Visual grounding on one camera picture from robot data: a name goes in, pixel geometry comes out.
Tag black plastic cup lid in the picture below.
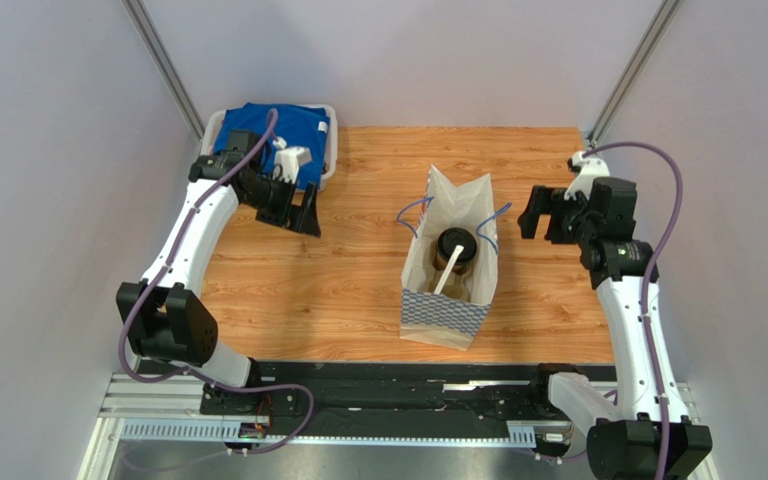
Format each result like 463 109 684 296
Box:
435 227 478 266

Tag white straw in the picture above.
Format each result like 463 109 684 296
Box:
433 245 464 295

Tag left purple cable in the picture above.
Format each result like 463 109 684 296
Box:
114 108 315 467

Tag blue folded towel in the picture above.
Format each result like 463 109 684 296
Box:
214 102 331 192

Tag purple cable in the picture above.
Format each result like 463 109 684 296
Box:
114 108 315 467
533 140 685 480

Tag grey pulp cup carrier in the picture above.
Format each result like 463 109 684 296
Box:
425 270 471 302

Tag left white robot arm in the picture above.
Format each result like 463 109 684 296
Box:
116 130 321 389

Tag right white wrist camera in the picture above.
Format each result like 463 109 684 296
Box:
563 151 610 201

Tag brown paper coffee cup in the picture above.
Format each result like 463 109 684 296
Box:
430 240 478 275

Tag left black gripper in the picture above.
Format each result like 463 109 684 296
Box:
241 173 320 238

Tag white plastic basket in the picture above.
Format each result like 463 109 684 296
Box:
198 103 339 197

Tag aluminium rail frame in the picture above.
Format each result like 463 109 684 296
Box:
77 372 718 480

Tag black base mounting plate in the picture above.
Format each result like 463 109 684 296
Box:
137 359 618 441

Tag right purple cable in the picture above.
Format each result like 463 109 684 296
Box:
533 140 685 480

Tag blue checkered paper bag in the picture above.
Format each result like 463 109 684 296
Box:
396 166 511 351

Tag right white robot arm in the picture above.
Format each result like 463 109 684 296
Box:
518 177 713 479

